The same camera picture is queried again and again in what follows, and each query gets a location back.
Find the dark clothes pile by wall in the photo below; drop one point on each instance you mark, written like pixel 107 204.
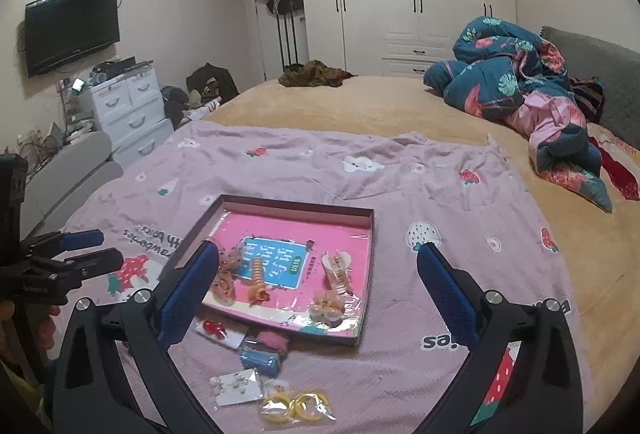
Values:
pixel 207 89

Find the white drawer chest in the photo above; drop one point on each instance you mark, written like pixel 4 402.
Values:
pixel 129 108

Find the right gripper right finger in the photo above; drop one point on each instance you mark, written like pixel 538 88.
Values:
pixel 521 374

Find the small orange claw hairclip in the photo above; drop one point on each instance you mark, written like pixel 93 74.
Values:
pixel 328 308

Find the long pink claw hairclip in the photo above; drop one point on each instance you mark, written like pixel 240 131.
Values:
pixel 336 266

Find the grey chair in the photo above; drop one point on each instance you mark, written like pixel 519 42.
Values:
pixel 66 183

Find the yellow rings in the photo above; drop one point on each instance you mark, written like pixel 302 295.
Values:
pixel 295 406

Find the purple strawberry print blanket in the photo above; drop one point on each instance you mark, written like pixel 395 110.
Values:
pixel 290 196

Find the pink blue children's book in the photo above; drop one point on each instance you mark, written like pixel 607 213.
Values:
pixel 295 268

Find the olive clothes pile on bed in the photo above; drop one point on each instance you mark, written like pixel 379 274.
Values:
pixel 313 74

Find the beige tulle bow hairclip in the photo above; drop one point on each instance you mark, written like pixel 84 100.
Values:
pixel 222 286

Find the tan bed sheet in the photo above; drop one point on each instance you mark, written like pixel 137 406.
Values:
pixel 601 249

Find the blue floral duvet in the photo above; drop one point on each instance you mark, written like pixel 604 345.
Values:
pixel 506 74

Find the pink fuzzy hair accessory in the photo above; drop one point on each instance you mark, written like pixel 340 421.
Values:
pixel 268 341

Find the grey headboard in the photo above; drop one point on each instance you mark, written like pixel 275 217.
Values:
pixel 617 70

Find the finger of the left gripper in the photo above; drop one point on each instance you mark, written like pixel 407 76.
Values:
pixel 73 270
pixel 52 244

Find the red cherry earrings card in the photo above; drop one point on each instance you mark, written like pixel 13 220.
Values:
pixel 222 331

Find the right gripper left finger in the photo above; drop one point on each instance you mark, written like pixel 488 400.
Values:
pixel 91 392

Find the blue small box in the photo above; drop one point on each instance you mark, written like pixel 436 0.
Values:
pixel 265 362

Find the white pearl earrings card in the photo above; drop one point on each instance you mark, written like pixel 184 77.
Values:
pixel 236 388

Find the shallow cardboard box tray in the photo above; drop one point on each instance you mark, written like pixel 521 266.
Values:
pixel 285 263

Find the black wall television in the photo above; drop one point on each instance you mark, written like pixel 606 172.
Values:
pixel 57 32

